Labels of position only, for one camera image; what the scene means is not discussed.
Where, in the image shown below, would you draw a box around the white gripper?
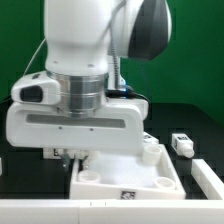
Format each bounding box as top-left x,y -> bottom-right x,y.
5,97 -> 150,172

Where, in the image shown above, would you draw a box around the white square table top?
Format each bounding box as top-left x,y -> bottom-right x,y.
69,144 -> 186,200

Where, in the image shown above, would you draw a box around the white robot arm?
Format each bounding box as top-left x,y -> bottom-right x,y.
6,0 -> 172,155

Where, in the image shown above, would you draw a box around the white left fence piece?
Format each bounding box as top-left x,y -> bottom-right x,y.
0,157 -> 3,176

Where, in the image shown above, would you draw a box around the white front fence bar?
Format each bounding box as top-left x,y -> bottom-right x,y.
0,200 -> 224,224

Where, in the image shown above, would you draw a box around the white fence bar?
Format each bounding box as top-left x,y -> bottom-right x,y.
0,200 -> 224,224
191,159 -> 224,201

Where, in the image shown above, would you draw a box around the white right fence bar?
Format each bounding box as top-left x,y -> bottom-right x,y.
191,159 -> 224,201

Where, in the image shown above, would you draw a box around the black cables on table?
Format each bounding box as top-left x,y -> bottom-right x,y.
105,87 -> 150,103

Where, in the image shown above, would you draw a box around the grey camera cable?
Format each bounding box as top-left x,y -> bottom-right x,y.
23,37 -> 47,77

